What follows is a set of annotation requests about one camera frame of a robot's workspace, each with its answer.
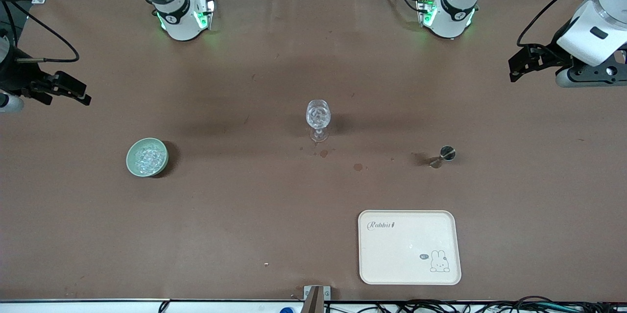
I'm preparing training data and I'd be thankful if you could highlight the steel double jigger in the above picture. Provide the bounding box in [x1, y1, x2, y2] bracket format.
[429, 145, 457, 169]

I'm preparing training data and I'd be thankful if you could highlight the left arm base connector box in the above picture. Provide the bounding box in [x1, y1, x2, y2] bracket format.
[416, 0, 437, 28]

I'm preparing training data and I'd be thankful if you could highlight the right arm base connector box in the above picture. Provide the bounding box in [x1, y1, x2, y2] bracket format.
[195, 0, 216, 30]

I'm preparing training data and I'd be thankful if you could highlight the clear ice cubes heap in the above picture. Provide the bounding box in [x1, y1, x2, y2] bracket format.
[135, 144, 165, 174]

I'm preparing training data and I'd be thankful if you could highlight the clear stemmed wine glass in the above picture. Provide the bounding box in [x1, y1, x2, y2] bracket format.
[306, 99, 332, 143]

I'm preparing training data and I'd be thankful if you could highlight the pale green ceramic bowl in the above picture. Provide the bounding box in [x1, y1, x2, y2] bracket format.
[126, 138, 169, 178]

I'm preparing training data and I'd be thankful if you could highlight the cream rabbit print tray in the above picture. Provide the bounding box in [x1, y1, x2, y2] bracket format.
[358, 210, 462, 286]

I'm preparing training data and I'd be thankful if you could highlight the brown table cover sheet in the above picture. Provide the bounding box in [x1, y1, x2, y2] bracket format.
[0, 0, 627, 302]

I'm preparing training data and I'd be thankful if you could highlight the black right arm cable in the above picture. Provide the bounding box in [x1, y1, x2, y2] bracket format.
[0, 0, 80, 64]

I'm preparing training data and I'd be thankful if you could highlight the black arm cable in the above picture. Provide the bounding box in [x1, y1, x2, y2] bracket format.
[517, 0, 615, 49]
[0, 0, 80, 64]

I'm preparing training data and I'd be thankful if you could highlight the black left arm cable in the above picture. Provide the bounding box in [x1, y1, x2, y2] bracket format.
[517, 0, 615, 49]

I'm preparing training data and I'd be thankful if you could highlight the black cable bundle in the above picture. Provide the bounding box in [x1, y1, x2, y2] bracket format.
[321, 296, 627, 313]

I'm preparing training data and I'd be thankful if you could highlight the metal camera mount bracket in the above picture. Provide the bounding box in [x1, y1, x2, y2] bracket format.
[303, 285, 332, 313]

